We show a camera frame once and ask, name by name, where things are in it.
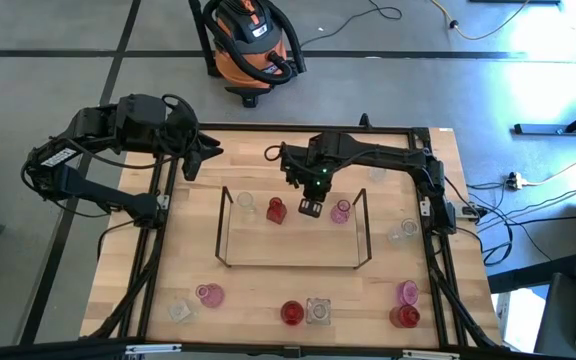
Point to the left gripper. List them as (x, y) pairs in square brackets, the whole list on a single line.
[(185, 132)]

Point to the black stand leg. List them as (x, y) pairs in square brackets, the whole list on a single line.
[(203, 37)]

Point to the wooden shelf black metal frame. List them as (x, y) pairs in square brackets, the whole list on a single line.
[(293, 245)]

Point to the clear tall slim glass vase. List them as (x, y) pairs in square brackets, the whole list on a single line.
[(245, 202)]

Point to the dark grey desk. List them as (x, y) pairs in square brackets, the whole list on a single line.
[(553, 320)]

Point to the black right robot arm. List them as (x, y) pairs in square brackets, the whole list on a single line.
[(383, 152)]

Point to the clear star-cut crystal vase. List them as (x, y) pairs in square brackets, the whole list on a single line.
[(318, 311)]

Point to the red bulbous glass vase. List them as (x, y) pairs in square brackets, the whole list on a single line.
[(404, 316)]

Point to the white power strip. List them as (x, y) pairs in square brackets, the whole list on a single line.
[(515, 180)]

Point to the small black plug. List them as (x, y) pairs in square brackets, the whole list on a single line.
[(452, 23)]

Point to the black crossbar silver brackets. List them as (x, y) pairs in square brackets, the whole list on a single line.
[(218, 350)]

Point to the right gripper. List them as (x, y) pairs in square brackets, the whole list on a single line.
[(315, 175)]

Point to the red pear-shaped glass vase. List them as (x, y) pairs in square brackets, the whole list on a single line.
[(292, 313)]

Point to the black aluminium table frame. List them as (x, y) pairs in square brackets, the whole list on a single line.
[(268, 127)]

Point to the pink ribbed wide glass vase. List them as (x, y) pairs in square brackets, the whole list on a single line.
[(407, 292)]

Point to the red square glass vase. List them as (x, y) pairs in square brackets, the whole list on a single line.
[(276, 212)]

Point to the black T-shaped desk foot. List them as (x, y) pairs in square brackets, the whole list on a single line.
[(543, 129)]

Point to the clear faceted square glass vase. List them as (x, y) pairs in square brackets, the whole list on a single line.
[(180, 311)]

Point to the orange black shop vacuum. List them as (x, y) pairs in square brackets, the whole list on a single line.
[(248, 50)]

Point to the pink long-necked glass vase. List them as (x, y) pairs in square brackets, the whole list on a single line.
[(212, 296)]

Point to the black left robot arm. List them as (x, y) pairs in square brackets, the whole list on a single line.
[(93, 187)]

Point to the clear swirl-patterned glass vase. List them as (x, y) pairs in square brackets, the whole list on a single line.
[(402, 234)]

